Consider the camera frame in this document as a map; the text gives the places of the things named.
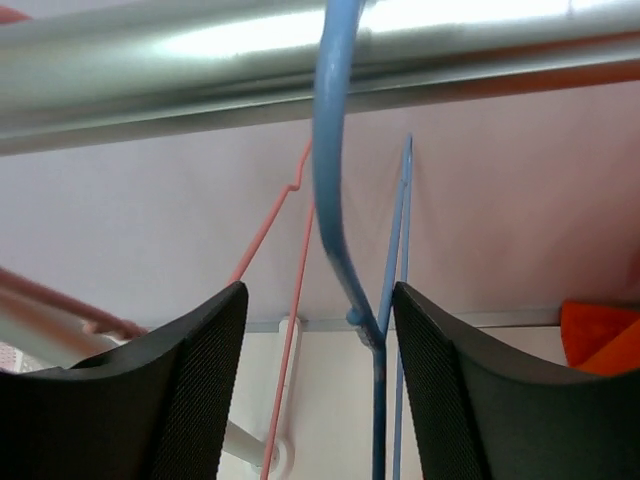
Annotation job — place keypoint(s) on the blue wire hanger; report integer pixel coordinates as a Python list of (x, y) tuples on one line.
[(331, 87)]

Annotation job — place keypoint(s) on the pink wire hanger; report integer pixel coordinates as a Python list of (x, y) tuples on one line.
[(273, 266)]

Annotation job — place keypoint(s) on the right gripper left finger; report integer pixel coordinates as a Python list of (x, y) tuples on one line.
[(153, 408)]

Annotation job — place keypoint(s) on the orange t shirt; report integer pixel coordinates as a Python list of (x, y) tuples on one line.
[(599, 339)]

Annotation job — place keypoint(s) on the white perforated plastic basket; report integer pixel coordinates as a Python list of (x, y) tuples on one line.
[(12, 359)]

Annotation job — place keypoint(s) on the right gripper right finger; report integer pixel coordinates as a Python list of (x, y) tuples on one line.
[(482, 409)]

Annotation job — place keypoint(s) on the metal clothes rack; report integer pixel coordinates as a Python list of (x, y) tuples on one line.
[(152, 69)]

